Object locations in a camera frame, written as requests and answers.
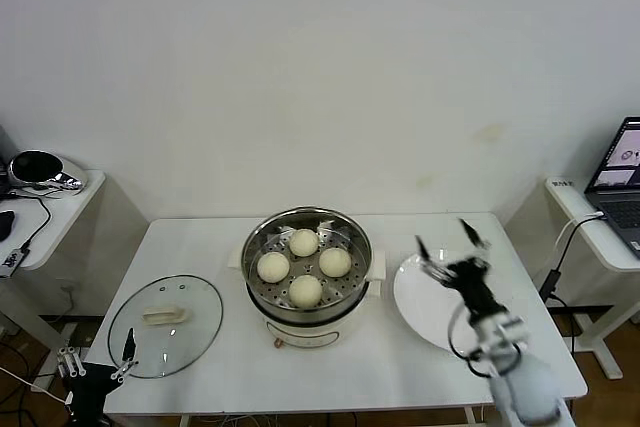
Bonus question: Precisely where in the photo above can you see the black open laptop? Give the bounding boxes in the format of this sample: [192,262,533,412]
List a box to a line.
[0,124,10,198]

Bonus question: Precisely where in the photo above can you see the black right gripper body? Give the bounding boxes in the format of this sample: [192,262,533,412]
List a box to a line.
[442,257,506,316]

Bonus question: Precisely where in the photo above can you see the dark grey open laptop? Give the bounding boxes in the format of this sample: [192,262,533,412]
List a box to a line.
[582,115,640,262]

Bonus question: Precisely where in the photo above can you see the thin black desk cable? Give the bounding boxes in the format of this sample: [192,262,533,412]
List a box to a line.
[0,194,52,251]

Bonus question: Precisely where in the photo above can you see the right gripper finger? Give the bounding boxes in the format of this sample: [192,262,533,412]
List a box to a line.
[414,234,454,288]
[458,217,496,271]

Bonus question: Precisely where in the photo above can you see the shiny chrome helmet-shaped device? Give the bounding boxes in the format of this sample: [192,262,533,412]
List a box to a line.
[6,149,84,201]

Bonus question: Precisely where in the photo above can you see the glass pot lid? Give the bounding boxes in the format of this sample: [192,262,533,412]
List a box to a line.
[106,274,224,380]

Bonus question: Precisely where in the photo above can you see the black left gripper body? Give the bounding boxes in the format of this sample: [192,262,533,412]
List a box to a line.
[64,364,126,423]

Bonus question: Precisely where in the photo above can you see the perforated steel steamer basket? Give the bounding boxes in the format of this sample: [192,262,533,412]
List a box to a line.
[227,205,389,328]

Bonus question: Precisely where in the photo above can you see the white electric cooking pot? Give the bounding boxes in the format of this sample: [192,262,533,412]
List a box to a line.
[243,276,384,351]

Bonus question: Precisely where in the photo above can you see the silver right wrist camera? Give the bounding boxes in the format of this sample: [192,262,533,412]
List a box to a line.
[492,315,531,348]

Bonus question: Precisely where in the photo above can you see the white round plate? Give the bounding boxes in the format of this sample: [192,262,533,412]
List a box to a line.
[392,247,514,354]

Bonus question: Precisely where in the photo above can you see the white floor cable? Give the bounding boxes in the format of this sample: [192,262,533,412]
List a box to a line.
[0,366,69,406]

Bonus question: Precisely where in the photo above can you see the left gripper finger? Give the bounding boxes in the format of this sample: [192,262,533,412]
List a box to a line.
[57,345,84,379]
[109,327,140,382]

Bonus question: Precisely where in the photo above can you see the white steamed baozi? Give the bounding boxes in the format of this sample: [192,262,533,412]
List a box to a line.
[318,247,353,278]
[288,228,319,257]
[288,274,324,309]
[256,251,291,283]

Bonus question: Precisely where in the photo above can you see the white side table with sticker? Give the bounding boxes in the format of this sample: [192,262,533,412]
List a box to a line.
[502,174,640,381]

